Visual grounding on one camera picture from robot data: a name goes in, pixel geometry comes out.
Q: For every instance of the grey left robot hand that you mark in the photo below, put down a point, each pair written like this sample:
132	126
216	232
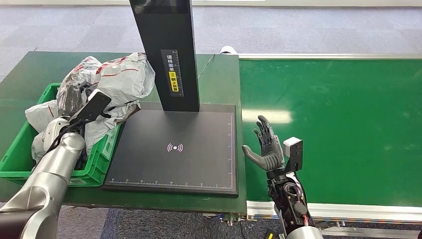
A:
71	97

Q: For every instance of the green plastic crate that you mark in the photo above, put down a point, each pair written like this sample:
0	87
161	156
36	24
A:
95	175

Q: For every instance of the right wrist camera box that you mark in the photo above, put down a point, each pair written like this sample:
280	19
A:
294	153

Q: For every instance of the black yellow column label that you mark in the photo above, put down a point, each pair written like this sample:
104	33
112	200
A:
173	73

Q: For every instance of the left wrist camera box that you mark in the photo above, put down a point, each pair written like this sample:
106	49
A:
94	107

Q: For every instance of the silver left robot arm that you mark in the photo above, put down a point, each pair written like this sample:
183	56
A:
49	178

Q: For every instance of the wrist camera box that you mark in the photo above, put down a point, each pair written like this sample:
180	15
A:
294	153
94	107

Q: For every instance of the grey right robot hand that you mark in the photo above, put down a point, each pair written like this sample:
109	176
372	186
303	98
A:
272	155

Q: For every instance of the torn white poly mailer package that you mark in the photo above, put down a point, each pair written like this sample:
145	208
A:
88	63

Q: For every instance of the white round object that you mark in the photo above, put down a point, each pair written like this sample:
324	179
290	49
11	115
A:
228	50

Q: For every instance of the black scanner base plate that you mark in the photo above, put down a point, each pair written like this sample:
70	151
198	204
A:
197	165

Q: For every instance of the green conveyor belt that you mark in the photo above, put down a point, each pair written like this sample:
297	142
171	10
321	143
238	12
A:
346	132

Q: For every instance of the white package with red logo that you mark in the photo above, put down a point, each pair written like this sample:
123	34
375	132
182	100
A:
38	148

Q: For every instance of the small yellow black object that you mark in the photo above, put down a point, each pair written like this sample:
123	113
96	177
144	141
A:
269	235

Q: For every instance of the white red-print poly mailer package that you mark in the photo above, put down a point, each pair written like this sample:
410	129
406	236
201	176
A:
128	79

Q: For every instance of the black scanner column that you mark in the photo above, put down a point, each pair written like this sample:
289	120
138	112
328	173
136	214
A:
168	33

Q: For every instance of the aluminium conveyor frame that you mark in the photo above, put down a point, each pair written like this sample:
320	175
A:
346	211

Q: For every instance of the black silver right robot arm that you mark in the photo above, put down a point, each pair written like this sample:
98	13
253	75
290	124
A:
290	204

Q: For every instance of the metal connectors under table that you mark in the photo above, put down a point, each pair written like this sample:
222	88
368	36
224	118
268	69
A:
232	220

